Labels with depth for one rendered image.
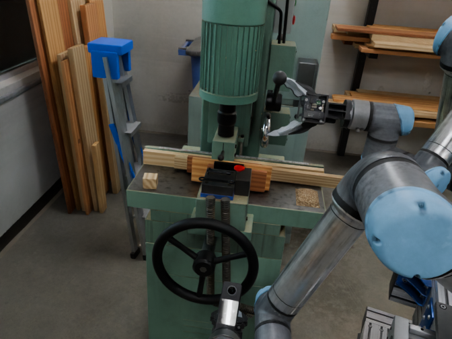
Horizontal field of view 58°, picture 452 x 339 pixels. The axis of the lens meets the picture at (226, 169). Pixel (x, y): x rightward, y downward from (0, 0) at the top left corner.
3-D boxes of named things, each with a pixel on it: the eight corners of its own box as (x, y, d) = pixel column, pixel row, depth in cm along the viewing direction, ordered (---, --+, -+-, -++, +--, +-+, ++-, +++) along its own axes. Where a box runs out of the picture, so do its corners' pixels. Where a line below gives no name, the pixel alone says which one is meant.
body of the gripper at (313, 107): (305, 91, 99) (355, 96, 98) (300, 95, 107) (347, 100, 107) (300, 122, 99) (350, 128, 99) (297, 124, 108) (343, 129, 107)
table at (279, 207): (114, 224, 117) (113, 206, 114) (145, 174, 144) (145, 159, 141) (327, 251, 113) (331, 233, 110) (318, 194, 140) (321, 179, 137)
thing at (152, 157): (142, 163, 138) (142, 151, 136) (144, 161, 140) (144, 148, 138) (321, 184, 134) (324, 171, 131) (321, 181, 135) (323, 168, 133)
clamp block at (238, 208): (193, 225, 114) (194, 198, 110) (201, 200, 126) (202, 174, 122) (245, 232, 113) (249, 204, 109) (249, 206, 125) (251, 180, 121)
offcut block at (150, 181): (144, 182, 127) (144, 172, 126) (158, 183, 128) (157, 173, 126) (142, 188, 124) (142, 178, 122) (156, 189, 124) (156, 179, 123)
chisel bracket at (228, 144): (210, 165, 128) (212, 140, 125) (216, 146, 141) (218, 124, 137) (234, 167, 128) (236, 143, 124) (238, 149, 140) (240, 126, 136)
